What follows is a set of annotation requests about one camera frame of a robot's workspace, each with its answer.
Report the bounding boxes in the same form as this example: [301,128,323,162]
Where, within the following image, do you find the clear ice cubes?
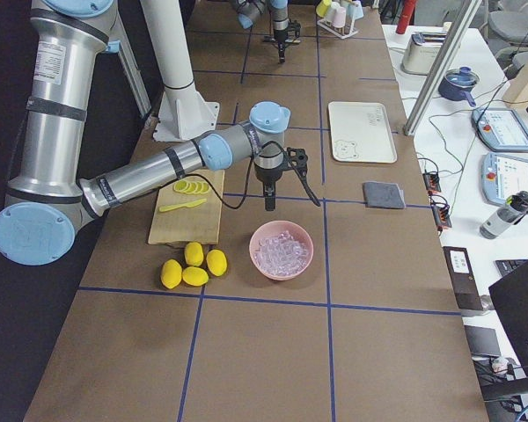
[253,231,311,277]

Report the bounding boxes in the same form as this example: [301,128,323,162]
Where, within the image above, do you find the yellow-green cup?
[315,0,332,18]

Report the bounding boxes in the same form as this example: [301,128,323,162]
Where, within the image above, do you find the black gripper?
[272,19,288,62]
[255,166,283,211]

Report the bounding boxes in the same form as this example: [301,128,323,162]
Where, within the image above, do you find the yellow lemon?
[184,242,204,266]
[182,266,209,287]
[160,259,183,289]
[206,249,228,277]

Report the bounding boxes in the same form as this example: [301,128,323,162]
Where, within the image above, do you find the blue saucepan with lid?
[438,66,480,107]

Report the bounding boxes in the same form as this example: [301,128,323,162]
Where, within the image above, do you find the white bear serving tray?
[328,101,398,164]

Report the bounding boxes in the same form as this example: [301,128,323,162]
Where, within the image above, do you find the lemon slices row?
[172,179,210,195]

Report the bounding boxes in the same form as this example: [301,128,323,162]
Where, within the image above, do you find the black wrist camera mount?
[287,148,308,179]
[287,19,301,39]

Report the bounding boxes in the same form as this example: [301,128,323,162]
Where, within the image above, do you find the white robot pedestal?
[141,0,220,142]

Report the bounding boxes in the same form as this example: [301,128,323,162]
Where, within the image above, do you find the black laptop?
[481,260,528,402]

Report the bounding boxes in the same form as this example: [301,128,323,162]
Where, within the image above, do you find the cream toaster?
[401,32,447,76]

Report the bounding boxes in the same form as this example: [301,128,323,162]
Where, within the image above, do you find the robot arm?
[0,1,290,266]
[229,0,290,63]

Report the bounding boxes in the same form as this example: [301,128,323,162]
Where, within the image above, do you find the grey water bottle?
[479,191,528,239]

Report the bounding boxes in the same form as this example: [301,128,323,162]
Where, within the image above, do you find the black box with label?
[443,246,486,317]

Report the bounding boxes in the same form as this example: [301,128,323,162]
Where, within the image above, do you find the bamboo cutting board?
[148,170,224,246]

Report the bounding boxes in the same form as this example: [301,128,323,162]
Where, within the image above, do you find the red bottle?
[395,0,417,34]

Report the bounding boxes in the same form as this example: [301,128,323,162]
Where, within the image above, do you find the white wire cup rack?
[315,0,364,39]

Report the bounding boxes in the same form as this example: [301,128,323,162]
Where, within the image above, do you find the blue teach pendant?
[481,152,528,206]
[471,107,528,153]

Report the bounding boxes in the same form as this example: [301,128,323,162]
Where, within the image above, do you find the light blue plastic cup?
[277,106,291,132]

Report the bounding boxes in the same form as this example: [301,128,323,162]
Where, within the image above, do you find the grey folded cloth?
[363,181,406,209]

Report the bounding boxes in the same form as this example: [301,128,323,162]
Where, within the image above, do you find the aluminium frame post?
[403,0,481,136]

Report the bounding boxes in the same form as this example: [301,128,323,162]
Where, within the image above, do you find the pink cup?
[325,3,347,29]

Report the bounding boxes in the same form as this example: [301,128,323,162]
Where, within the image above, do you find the pink bowl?
[249,221,314,280]

